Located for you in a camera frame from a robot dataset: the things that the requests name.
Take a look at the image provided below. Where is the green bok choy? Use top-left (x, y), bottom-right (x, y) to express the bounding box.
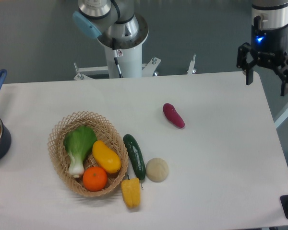
top-left (63, 126), bottom-right (97, 178)

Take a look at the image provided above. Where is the purple sweet potato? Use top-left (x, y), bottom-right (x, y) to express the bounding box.
top-left (163, 103), bottom-right (185, 128)

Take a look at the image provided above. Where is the yellow bell pepper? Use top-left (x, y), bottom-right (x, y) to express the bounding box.
top-left (121, 177), bottom-right (141, 209)

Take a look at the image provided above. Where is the orange fruit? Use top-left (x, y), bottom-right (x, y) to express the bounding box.
top-left (83, 166), bottom-right (108, 192)

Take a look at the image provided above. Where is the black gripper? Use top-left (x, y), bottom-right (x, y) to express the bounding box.
top-left (236, 0), bottom-right (288, 96)

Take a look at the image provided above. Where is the woven wicker basket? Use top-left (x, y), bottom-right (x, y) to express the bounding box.
top-left (48, 111), bottom-right (129, 197)

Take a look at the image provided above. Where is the beige steamed bun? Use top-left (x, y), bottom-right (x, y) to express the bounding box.
top-left (146, 158), bottom-right (169, 183)

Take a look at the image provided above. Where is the yellow mango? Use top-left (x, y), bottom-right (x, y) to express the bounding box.
top-left (92, 140), bottom-right (121, 174)

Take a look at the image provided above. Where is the green cucumber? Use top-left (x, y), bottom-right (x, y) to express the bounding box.
top-left (123, 134), bottom-right (146, 181)

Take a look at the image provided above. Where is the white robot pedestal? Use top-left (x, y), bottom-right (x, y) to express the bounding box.
top-left (104, 45), bottom-right (142, 79)

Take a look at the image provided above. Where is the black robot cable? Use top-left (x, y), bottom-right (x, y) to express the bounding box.
top-left (111, 38), bottom-right (123, 79)

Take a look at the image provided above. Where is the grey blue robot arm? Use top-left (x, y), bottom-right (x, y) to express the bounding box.
top-left (72, 0), bottom-right (288, 95)

